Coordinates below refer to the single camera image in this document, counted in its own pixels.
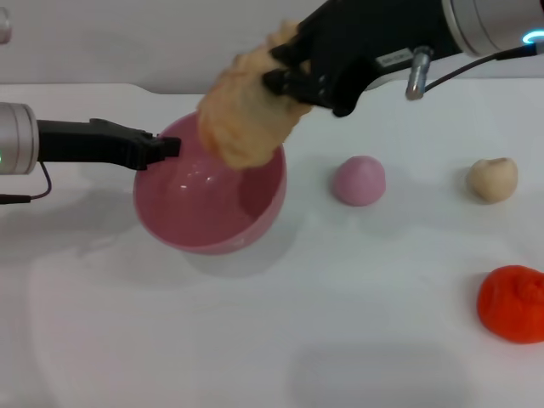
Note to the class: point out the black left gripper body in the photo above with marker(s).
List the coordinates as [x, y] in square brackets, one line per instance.
[93, 144]

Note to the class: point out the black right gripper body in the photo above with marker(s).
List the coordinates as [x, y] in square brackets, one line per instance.
[374, 38]

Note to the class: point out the pink plastic bowl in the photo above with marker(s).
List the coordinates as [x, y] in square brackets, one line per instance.
[204, 212]

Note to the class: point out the red orange bun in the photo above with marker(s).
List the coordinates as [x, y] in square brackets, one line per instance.
[512, 304]

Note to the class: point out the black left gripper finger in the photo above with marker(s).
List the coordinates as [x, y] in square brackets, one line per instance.
[171, 147]

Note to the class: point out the pink round bun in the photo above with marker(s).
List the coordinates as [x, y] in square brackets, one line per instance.
[360, 182]

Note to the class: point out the orange striped bread roll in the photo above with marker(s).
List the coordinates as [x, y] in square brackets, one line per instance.
[242, 115]

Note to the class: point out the beige round bun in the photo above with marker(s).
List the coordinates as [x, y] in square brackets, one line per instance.
[493, 180]

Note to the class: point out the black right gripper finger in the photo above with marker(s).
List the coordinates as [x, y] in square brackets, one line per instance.
[293, 53]
[297, 87]

